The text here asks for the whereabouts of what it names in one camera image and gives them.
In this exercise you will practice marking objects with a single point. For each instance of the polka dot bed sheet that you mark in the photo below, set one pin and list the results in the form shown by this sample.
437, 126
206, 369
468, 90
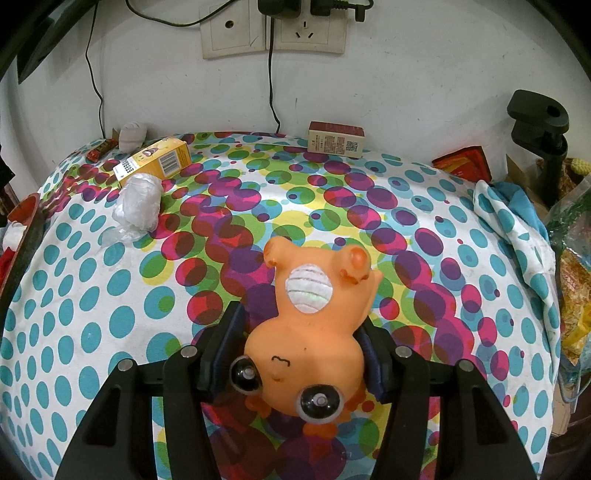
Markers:
453, 287

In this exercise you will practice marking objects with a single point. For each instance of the black power adapter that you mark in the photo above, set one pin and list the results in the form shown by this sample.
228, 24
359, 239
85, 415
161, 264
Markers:
290, 9

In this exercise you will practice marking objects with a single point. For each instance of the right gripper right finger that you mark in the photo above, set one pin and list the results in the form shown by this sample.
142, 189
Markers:
476, 437

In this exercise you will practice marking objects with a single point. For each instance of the crumpled white tissue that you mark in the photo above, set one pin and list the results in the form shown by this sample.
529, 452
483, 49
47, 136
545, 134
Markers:
131, 137

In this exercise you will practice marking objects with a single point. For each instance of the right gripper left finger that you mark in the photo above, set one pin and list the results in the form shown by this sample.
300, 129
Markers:
114, 439

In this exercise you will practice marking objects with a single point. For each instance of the white sock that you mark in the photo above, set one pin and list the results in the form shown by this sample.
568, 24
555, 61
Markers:
11, 236
136, 209

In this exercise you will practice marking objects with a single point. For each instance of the small red-top box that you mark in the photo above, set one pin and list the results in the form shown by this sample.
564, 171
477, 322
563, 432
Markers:
336, 139

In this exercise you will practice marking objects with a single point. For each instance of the black clamp stand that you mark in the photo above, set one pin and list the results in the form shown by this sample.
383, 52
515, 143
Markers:
540, 127

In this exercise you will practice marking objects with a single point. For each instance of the plastic snack bag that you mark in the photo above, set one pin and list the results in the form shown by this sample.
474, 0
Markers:
568, 225

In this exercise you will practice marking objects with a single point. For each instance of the white wall socket plate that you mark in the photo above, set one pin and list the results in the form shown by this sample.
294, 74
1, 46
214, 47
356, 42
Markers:
241, 29

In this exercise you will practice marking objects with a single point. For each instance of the orange squeeze toy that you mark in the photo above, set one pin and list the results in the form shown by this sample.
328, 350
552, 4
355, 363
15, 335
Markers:
305, 362

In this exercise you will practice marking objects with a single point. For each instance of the red packet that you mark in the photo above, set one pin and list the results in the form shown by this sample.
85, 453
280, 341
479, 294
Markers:
469, 163

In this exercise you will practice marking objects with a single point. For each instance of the round red tray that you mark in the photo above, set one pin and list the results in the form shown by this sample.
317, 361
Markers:
14, 264

